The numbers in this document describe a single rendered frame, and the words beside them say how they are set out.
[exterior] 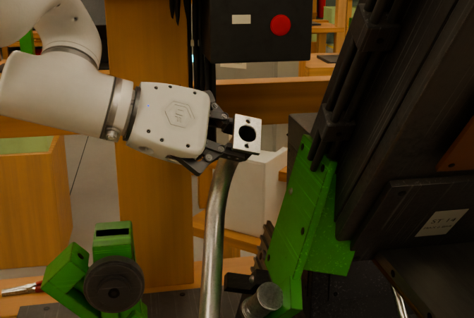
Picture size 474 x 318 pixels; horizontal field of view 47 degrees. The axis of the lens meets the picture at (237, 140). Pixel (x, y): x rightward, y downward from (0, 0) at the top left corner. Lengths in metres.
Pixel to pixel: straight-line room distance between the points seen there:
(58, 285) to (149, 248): 0.39
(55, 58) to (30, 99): 0.06
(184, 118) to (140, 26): 0.29
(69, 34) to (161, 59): 0.28
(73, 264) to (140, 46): 0.42
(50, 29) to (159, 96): 0.16
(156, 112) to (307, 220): 0.24
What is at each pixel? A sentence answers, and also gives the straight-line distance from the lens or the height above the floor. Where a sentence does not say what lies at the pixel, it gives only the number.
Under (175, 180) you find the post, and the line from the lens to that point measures 1.06.
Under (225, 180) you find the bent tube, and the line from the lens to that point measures 0.84.
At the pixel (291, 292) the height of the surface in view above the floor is 1.10.
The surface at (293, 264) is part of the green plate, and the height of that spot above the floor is 1.13.
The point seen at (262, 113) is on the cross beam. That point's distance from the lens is 1.14.
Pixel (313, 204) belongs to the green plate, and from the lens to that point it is 0.71.
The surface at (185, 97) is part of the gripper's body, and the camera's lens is 0.75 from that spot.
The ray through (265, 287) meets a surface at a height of 1.10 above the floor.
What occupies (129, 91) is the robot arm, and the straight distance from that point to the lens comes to 0.72.
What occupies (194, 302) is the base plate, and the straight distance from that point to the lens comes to 1.07.
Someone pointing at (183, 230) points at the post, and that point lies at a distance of 1.10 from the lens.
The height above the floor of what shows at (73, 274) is 1.13.
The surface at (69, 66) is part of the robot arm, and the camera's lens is 0.72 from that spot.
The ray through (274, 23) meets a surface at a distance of 0.90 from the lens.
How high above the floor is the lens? 1.50
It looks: 18 degrees down
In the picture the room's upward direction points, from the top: straight up
